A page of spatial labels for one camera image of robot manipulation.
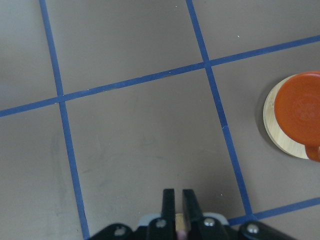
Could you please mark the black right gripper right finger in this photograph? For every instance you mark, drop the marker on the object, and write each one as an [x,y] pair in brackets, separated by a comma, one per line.
[199,225]

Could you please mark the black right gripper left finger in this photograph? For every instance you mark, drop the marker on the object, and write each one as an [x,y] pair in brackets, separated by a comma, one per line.
[164,227]

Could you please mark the orange mug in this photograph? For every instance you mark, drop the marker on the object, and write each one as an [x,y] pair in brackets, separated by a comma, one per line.
[297,111]

